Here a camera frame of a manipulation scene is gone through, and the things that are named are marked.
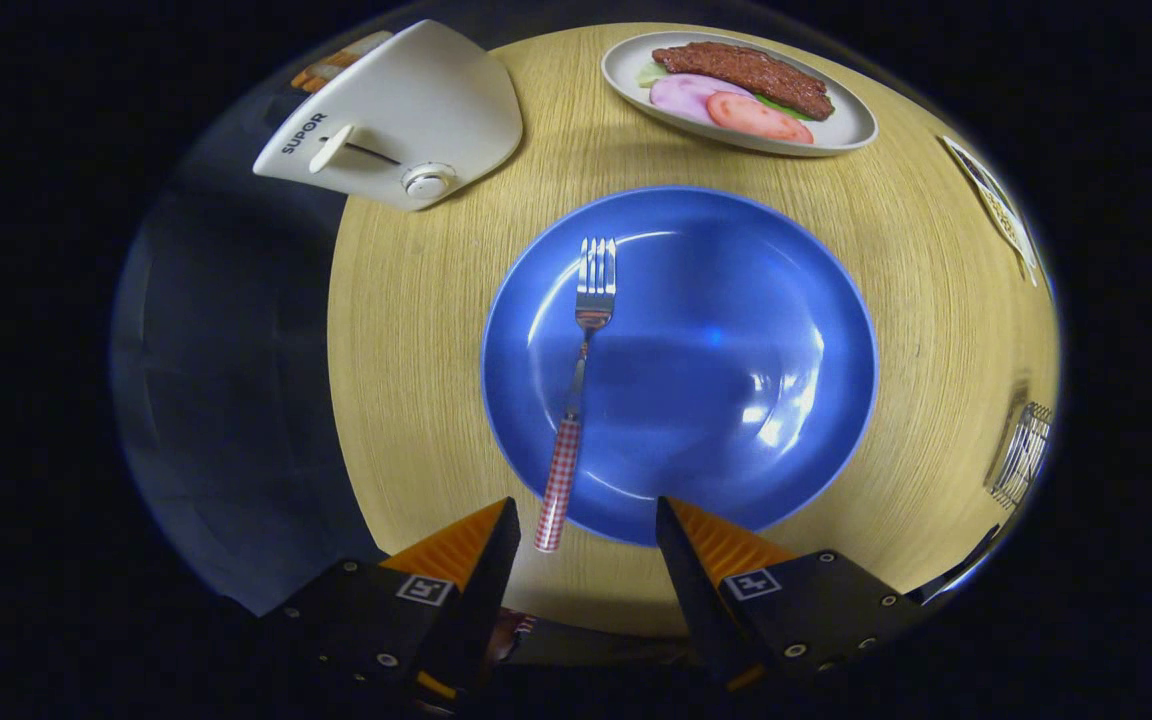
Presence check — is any pink ham slice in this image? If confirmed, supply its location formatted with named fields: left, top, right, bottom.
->
left=648, top=73, right=757, bottom=126

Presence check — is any red checkered handle fork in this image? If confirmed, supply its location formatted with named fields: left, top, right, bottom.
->
left=534, top=237, right=619, bottom=554

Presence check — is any metal wire rack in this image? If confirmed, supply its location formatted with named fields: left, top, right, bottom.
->
left=984, top=400, right=1055, bottom=513

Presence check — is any toasted bread slice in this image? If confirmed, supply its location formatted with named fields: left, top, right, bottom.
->
left=331, top=30, right=395, bottom=61
left=291, top=50, right=367, bottom=93

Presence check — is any blue plate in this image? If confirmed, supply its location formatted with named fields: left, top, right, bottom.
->
left=480, top=185, right=879, bottom=549

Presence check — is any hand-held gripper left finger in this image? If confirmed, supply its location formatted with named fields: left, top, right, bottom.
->
left=256, top=497, right=522, bottom=706

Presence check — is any green lettuce leaf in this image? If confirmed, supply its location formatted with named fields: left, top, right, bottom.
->
left=636, top=62, right=817, bottom=123

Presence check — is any beige food plate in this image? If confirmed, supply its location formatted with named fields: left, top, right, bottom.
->
left=601, top=30, right=879, bottom=158

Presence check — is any white divided tray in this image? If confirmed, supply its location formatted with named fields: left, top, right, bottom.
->
left=941, top=135, right=1042, bottom=286

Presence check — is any brown meat patty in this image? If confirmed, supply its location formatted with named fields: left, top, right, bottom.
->
left=651, top=41, right=835, bottom=122

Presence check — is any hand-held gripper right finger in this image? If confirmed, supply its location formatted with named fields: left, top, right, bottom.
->
left=655, top=496, right=929, bottom=693

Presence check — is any white toaster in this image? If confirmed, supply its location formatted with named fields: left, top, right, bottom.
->
left=252, top=19, right=525, bottom=212

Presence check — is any red tomato slice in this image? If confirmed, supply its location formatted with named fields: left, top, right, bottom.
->
left=705, top=91, right=815, bottom=145

